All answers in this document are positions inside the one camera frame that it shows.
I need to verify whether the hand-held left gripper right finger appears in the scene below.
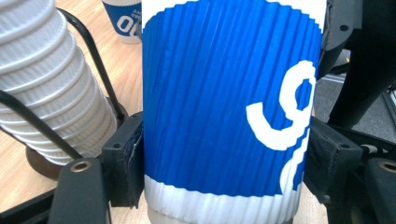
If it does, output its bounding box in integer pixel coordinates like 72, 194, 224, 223
302, 116, 364, 204

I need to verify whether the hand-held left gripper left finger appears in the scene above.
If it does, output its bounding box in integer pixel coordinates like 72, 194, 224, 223
101, 111, 146, 209

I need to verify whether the black wire lid holder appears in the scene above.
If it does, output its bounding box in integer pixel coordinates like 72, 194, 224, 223
0, 7, 129, 182

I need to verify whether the blue and white paper cup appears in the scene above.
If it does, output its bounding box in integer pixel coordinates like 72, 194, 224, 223
101, 0, 144, 45
141, 0, 329, 224

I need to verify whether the stack of white cup lids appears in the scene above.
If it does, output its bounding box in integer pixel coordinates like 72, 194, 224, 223
0, 0, 119, 166

